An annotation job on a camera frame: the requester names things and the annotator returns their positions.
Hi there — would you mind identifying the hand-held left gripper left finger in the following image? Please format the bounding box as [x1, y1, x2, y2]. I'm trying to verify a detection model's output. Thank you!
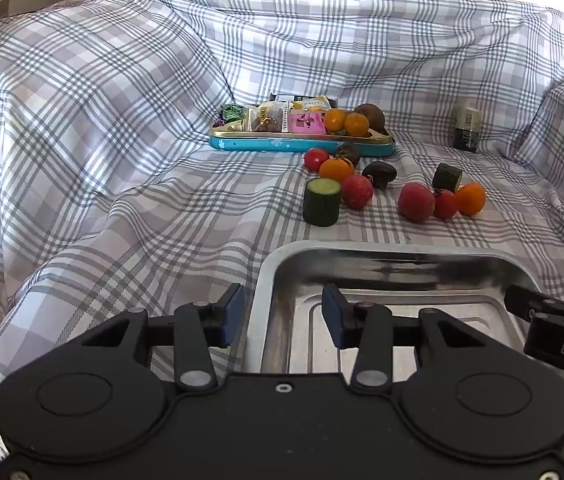
[79, 282, 247, 395]

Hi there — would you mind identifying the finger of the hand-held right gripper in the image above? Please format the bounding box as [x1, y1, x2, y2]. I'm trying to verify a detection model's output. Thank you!
[504, 284, 564, 322]

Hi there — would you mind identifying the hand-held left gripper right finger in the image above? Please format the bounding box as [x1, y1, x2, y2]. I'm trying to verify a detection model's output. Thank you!
[322, 283, 493, 395]

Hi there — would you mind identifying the metal tray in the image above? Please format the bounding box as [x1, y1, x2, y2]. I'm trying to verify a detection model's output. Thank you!
[244, 240, 564, 378]

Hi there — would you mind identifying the large cucumber piece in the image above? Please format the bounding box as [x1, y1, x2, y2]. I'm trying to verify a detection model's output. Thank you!
[302, 177, 343, 228]

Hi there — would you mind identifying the red radish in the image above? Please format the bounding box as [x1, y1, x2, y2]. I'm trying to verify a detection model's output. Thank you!
[396, 182, 436, 223]
[340, 174, 374, 210]

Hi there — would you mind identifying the red cherry tomato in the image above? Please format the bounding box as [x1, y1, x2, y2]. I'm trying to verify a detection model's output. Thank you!
[304, 148, 331, 172]
[433, 188, 459, 220]

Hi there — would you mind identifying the small cucumber piece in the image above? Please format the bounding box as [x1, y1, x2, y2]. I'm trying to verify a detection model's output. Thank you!
[431, 163, 464, 194]

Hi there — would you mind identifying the dark brown fruit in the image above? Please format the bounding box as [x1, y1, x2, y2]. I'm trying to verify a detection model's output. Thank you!
[361, 160, 398, 191]
[334, 141, 361, 167]

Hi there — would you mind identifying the teal tin tray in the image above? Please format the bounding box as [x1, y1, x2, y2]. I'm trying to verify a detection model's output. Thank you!
[208, 124, 395, 159]

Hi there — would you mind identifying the pink snack packet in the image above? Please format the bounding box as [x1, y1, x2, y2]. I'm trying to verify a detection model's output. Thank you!
[288, 110, 327, 136]

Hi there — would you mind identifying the clear nut snack packet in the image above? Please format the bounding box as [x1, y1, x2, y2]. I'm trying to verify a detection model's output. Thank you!
[251, 102, 289, 134]

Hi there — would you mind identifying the brown kiwi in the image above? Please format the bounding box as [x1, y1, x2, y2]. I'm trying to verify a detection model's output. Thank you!
[353, 103, 387, 131]

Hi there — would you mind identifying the grey plaid blanket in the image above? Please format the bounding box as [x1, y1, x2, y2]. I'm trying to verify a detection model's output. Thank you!
[0, 0, 564, 480]

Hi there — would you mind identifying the yellow snack packet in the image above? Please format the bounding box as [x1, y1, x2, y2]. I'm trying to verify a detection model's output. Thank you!
[292, 97, 333, 112]

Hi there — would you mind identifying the white cardboard box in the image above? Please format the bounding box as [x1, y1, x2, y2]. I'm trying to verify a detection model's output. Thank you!
[8, 0, 62, 17]

